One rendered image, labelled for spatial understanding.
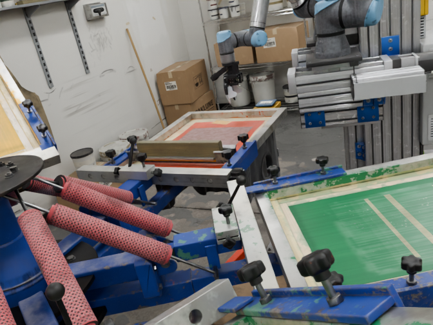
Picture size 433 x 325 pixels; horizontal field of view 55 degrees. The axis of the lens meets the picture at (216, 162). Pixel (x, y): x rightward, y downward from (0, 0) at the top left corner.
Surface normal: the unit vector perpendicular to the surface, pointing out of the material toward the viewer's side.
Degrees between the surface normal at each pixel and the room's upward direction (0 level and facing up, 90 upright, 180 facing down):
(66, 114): 90
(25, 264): 62
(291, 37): 88
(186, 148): 90
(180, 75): 89
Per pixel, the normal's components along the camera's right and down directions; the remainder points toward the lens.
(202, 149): -0.42, 0.43
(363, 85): -0.19, 0.42
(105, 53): 0.89, 0.01
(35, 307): -0.18, -0.90
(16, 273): 0.39, -0.20
